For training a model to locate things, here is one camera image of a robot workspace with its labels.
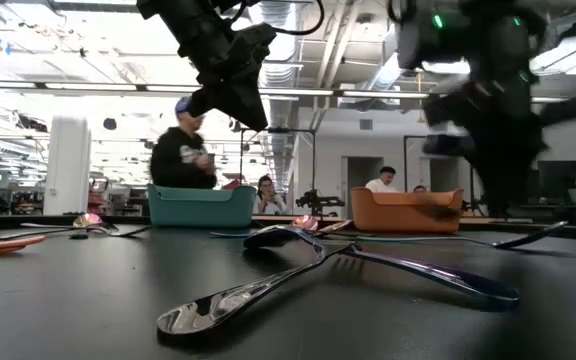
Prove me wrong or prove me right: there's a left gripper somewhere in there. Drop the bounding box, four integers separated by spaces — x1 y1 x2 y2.
137 0 269 132

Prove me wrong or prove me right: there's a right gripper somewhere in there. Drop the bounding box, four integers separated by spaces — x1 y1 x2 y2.
420 74 549 217

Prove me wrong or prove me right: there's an iridescent fork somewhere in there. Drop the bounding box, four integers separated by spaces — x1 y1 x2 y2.
241 223 521 312

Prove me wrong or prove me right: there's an iridescent rainbow spoon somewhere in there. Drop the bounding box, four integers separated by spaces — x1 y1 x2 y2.
291 215 320 233
69 212 105 241
210 218 354 239

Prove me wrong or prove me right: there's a black desk monitor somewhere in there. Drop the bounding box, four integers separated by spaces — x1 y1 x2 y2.
536 159 576 194

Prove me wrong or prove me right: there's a teal plastic bin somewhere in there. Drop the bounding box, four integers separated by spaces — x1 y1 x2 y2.
146 183 258 230

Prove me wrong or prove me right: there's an orange plastic bin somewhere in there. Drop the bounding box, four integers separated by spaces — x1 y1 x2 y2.
350 186 465 235

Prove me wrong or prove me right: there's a long ceiling light bar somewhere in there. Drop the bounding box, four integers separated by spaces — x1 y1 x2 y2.
0 79 576 105

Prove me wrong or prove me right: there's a red storage rack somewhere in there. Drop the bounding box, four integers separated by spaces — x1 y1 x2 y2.
86 177 110 216

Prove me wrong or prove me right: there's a white square pillar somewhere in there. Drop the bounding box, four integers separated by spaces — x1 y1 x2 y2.
42 112 92 216

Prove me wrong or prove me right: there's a silver ventilation duct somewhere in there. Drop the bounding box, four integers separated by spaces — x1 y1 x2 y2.
255 0 305 189

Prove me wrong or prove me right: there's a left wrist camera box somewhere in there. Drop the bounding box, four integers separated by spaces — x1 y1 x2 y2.
230 22 279 65

